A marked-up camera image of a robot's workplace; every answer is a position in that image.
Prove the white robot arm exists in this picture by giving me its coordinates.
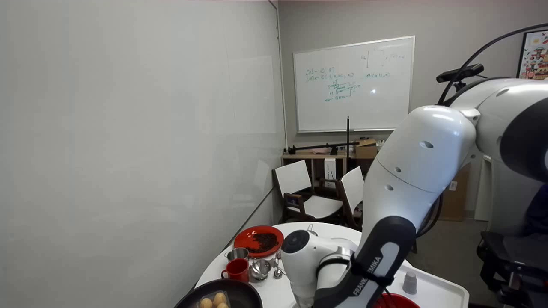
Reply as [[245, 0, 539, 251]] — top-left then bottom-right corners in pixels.
[[280, 78, 548, 308]]

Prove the steel cup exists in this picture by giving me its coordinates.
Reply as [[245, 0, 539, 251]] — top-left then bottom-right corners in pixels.
[[226, 247, 250, 259]]

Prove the wooden bench table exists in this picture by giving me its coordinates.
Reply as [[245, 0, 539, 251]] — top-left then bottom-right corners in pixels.
[[280, 138, 378, 181]]

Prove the left white chair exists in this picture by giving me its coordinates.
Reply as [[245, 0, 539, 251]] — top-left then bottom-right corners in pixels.
[[274, 160, 342, 220]]

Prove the white chair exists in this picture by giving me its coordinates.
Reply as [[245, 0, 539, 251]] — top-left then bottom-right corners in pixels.
[[274, 160, 342, 220], [340, 165, 363, 228]]

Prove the right white chair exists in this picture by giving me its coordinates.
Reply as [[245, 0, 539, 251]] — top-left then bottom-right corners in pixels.
[[340, 165, 363, 228]]

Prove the red plate with dark food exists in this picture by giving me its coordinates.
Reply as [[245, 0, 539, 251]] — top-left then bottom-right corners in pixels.
[[233, 225, 284, 258]]

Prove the white round table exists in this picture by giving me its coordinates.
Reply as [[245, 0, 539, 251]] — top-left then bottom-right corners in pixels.
[[195, 220, 378, 308]]

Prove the small steel bowl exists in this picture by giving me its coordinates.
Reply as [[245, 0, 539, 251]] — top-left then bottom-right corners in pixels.
[[250, 259, 270, 280]]

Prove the red mug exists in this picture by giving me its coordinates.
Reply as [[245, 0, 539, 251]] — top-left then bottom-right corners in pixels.
[[221, 258, 250, 281]]

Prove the black frying pan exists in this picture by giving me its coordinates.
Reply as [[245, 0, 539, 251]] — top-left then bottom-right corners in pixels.
[[174, 278, 262, 308]]

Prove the red bowl of coffee beans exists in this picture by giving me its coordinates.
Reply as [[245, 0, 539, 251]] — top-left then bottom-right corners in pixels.
[[373, 293, 419, 308]]

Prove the white plastic tray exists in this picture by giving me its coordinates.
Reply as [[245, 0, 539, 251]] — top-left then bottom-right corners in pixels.
[[388, 261, 469, 308]]

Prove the wall whiteboard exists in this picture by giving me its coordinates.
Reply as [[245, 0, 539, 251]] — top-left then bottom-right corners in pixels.
[[292, 35, 414, 133]]

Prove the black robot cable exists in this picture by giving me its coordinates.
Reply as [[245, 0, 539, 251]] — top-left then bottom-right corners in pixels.
[[435, 21, 548, 107]]

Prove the colourful wall poster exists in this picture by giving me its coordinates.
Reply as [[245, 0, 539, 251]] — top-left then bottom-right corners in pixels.
[[517, 28, 548, 80]]

